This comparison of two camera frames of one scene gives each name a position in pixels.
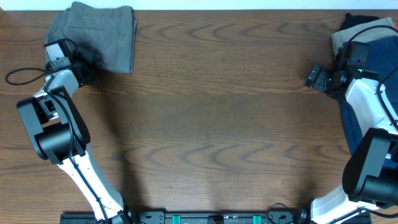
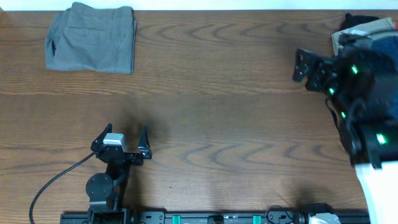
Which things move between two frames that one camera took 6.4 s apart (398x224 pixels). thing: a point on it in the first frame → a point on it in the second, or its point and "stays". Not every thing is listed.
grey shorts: x=110 y=30 stays
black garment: x=351 y=20 stays
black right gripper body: x=325 y=81 → x=326 y=81
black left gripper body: x=86 y=62 → x=135 y=160
